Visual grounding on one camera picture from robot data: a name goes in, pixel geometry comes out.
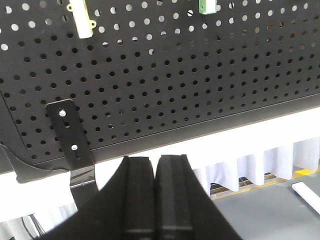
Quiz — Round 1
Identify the white standing desk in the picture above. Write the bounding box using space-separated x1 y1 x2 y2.
0 108 320 207

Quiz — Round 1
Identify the grey curtain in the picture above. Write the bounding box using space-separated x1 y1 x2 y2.
0 136 320 240

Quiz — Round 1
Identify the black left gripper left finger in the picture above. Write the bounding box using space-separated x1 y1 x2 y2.
41 156 155 240

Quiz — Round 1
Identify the green toggle switch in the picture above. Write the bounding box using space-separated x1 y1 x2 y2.
198 0 217 15

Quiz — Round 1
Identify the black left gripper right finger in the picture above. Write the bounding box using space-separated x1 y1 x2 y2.
155 155 241 240

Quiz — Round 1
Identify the black perforated pegboard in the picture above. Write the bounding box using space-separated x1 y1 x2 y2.
0 0 320 184

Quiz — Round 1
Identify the black left pegboard clamp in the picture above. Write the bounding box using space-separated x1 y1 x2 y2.
46 99 98 209

